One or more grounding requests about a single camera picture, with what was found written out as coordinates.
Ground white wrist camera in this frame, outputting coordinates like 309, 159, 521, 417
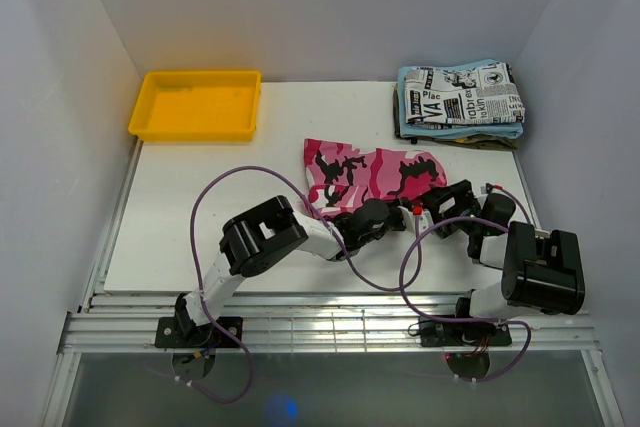
410, 205, 433, 235
481, 183, 503, 195

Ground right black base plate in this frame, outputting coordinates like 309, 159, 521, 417
418, 318, 512, 348

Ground aluminium rail frame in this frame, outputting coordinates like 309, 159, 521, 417
43, 142, 624, 426

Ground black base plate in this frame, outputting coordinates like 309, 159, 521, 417
418, 318, 512, 348
154, 315, 245, 349

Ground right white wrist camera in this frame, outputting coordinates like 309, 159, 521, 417
481, 183, 503, 195

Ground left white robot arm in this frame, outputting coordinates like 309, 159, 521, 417
173, 196, 413, 348

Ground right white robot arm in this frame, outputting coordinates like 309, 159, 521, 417
420, 180, 586, 344

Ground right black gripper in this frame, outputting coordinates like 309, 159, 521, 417
417, 179, 484, 237

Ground yellow plastic tray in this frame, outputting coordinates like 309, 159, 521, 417
128, 70, 262, 143

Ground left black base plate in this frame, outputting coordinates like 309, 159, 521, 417
154, 315, 245, 349

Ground pink camouflage trousers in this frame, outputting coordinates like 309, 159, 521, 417
303, 139, 448, 218

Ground newspaper print folded trousers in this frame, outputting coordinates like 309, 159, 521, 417
395, 59, 526, 141

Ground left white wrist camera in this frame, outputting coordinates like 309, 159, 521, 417
410, 205, 433, 235

